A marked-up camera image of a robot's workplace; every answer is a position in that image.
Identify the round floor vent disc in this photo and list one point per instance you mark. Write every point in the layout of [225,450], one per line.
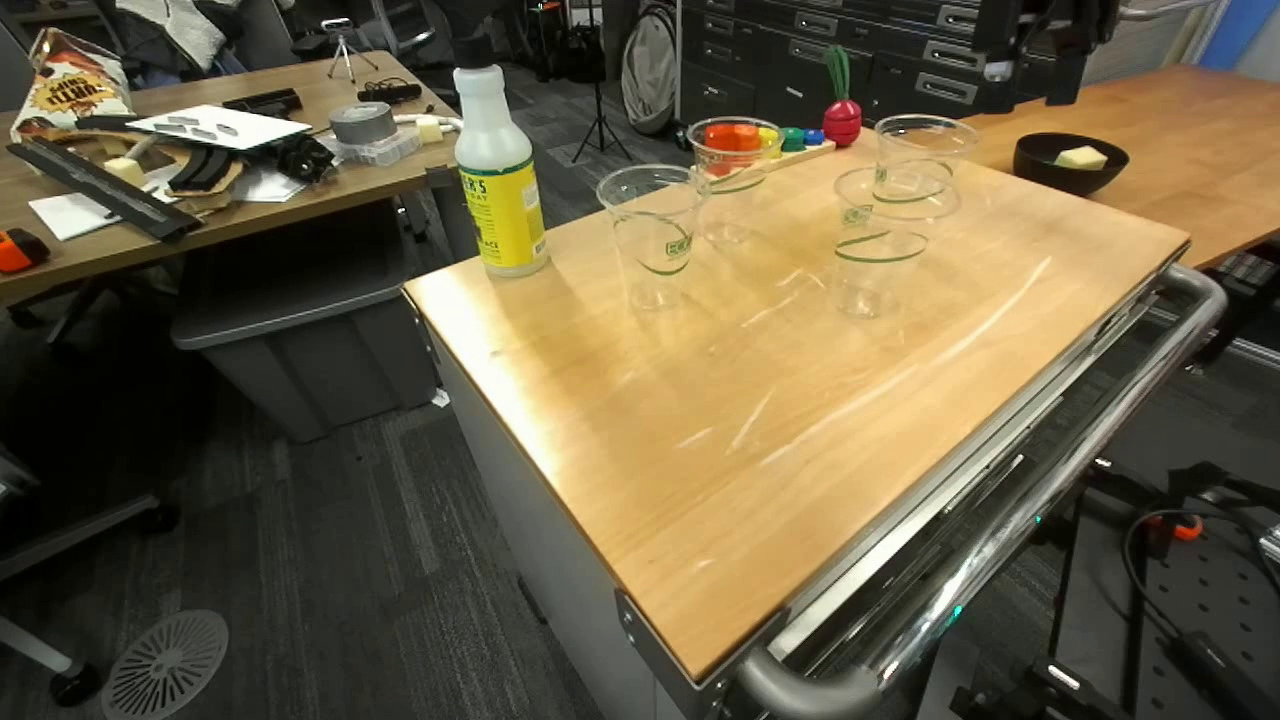
[166,661]

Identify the snack chips bag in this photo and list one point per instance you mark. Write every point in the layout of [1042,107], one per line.
[68,89]

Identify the small orange object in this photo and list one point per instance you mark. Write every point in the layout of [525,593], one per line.
[17,255]

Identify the white printed paper sheet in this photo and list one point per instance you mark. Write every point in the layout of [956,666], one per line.
[223,127]

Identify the black bowl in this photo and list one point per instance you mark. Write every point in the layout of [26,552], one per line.
[1035,165]

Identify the flat black remote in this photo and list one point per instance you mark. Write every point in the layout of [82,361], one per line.
[265,103]

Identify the pale yellow block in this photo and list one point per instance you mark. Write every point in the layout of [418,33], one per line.
[1083,157]

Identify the black perforated breadboard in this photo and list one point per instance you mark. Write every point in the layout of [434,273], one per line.
[1203,624]

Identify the wooden office desk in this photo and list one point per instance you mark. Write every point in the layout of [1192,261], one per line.
[265,212]

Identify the red-orange toy disc stack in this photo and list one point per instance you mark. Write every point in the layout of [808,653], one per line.
[721,136]

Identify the black camera tripod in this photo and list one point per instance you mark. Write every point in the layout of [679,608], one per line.
[603,92]

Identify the long black bar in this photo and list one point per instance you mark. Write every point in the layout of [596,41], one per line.
[105,188]

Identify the grey under-desk cabinet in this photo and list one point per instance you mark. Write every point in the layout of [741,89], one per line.
[304,344]

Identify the green ribbed plastic object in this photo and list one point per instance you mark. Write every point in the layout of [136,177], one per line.
[837,72]

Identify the white spray bottle yellow label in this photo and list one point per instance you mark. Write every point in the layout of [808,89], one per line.
[502,202]

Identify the wooden toy base strip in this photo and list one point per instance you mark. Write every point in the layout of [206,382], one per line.
[818,150]

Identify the blue toy disc stack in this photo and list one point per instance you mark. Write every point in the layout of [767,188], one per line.
[808,136]

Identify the small white paper note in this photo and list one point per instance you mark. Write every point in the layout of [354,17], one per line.
[68,212]

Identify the office chair base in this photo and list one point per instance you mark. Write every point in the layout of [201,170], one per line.
[64,535]

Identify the wooden workbench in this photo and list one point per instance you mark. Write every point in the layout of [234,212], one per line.
[1184,144]

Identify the green toy disc stack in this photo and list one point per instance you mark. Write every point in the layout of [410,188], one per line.
[791,136]

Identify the black drawer cabinet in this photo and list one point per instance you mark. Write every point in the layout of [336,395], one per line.
[802,61]

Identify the grey tape roll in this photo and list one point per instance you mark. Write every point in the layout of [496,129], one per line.
[360,127]

